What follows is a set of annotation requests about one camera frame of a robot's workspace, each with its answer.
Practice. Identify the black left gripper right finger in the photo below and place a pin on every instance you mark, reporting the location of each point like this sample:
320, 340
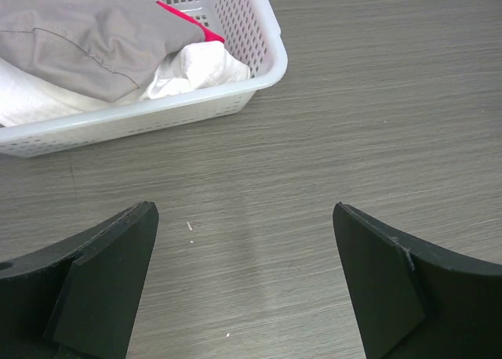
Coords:
415, 299

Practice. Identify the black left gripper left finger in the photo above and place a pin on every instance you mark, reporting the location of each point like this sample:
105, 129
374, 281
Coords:
78, 297

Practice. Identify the white plastic basket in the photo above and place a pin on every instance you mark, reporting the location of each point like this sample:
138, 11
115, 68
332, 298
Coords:
252, 35

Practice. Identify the white shirt in basket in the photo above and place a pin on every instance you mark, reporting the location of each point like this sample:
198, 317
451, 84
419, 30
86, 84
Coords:
26, 99

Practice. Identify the pink shirt in basket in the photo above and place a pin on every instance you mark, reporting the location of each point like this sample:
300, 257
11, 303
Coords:
209, 36

